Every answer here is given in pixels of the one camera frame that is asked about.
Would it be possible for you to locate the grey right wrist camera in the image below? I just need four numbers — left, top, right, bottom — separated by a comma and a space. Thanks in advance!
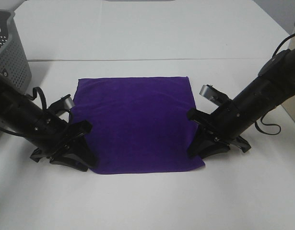
199, 85, 229, 106

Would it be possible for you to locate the purple towel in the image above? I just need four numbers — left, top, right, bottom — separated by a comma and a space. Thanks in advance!
72, 77, 205, 174

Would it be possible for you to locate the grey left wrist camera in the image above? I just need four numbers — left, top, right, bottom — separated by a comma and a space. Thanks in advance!
48, 94, 75, 116

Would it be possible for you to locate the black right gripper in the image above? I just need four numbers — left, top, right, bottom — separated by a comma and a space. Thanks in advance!
187, 100, 250, 159

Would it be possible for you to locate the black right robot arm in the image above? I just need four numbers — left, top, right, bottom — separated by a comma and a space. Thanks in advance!
187, 48, 295, 159

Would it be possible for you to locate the grey perforated laundry basket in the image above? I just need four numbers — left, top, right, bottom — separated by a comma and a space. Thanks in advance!
0, 10, 32, 92

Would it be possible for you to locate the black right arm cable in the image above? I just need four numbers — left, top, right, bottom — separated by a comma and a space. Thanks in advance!
256, 112, 282, 135

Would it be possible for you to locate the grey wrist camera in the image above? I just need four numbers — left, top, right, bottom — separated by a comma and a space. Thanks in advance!
48, 94, 75, 116
199, 85, 229, 106

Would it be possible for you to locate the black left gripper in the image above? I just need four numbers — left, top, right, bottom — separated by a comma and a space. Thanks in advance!
30, 116, 97, 172

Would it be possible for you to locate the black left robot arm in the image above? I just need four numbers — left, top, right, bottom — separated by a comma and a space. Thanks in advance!
0, 74, 97, 172

